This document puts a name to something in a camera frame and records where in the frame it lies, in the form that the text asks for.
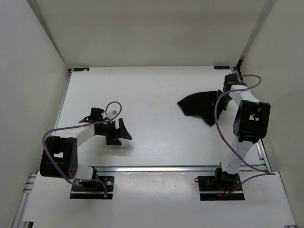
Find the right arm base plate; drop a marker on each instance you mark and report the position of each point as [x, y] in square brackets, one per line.
[212, 189]

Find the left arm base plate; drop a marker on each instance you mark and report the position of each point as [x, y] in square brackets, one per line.
[94, 189]

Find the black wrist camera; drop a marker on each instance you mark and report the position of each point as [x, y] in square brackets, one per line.
[96, 115]
[231, 80]

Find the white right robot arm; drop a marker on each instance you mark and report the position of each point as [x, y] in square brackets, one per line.
[250, 125]

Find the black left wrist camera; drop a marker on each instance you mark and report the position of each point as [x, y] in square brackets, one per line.
[96, 115]

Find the blue right table label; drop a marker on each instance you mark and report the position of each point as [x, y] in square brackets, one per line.
[221, 67]

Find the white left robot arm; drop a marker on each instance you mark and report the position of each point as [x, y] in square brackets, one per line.
[60, 154]

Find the black skirt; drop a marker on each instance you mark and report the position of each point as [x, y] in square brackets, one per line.
[200, 104]

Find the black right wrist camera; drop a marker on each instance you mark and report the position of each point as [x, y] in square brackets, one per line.
[231, 80]

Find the blue table label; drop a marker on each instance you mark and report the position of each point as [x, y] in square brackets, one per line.
[81, 69]
[221, 67]

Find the white front cover board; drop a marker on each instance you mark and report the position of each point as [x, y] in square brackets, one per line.
[159, 200]

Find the blue left table label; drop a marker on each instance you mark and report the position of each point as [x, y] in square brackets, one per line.
[81, 69]

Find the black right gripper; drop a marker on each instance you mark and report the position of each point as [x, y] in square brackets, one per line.
[221, 107]

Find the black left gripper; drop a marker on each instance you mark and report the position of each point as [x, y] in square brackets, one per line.
[123, 133]

